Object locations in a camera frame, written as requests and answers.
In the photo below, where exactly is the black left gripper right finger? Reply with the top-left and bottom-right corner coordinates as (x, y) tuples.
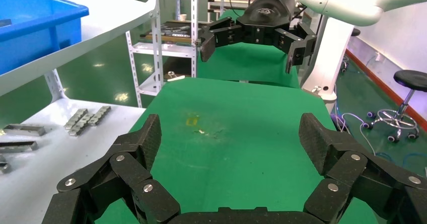
(298, 113), (427, 224)

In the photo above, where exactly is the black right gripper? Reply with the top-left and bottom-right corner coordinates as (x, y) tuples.
(199, 0), (318, 74)

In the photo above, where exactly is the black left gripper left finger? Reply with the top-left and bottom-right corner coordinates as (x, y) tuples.
(41, 114), (181, 224)

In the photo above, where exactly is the white robot torso column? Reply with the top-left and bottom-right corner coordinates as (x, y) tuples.
(300, 16), (355, 114)

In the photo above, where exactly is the brown tray with metal bars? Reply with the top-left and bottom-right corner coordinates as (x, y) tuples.
(139, 21), (193, 45)

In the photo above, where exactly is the white background shelf rack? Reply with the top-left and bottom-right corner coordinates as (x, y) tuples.
(116, 0), (201, 108)

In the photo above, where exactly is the large blue plastic bin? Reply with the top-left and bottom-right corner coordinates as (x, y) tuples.
(0, 0), (90, 77)

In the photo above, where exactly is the white floor cable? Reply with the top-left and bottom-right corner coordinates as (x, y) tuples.
(333, 112), (378, 157)

